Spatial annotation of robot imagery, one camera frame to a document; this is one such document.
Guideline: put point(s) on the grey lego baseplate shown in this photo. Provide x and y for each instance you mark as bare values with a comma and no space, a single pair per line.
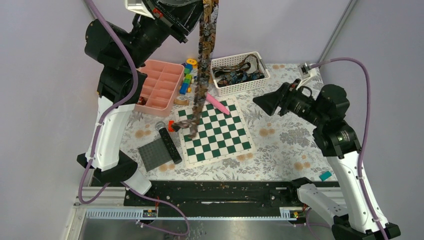
154,154

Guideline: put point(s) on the white perforated plastic basket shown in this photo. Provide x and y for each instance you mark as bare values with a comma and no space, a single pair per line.
249,62

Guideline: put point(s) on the black microphone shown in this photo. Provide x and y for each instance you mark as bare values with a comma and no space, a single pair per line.
168,142

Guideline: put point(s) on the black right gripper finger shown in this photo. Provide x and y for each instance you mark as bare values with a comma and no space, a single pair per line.
288,88
269,102

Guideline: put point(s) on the colourful lego block vehicle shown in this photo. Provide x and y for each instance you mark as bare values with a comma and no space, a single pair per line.
188,78

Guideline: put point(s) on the blue patterned tie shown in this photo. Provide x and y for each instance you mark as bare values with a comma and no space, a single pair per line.
238,77

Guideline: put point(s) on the brown floral patterned tie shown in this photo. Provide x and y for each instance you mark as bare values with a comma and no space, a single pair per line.
206,46

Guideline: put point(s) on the pink divided organizer tray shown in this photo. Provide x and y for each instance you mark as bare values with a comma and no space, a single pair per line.
161,87

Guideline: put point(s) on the green white chessboard mat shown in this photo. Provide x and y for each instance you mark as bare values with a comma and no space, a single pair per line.
219,136

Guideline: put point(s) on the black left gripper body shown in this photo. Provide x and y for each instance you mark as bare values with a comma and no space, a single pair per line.
169,19

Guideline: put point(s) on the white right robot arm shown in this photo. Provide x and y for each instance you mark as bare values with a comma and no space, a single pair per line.
361,218

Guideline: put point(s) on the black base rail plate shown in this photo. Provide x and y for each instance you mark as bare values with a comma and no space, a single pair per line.
227,198

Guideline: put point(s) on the small teal block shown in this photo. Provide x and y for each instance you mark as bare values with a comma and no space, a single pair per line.
325,176

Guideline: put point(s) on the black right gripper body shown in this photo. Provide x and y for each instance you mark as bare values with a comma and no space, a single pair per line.
302,105

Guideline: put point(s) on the small red block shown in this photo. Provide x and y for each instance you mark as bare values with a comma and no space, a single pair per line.
170,126

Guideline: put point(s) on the wooden arch block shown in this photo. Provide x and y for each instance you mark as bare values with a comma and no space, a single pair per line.
181,101

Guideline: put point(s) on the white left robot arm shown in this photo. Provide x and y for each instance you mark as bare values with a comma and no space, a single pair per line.
122,53

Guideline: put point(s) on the rolled red patterned tie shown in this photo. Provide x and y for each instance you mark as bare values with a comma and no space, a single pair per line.
142,101

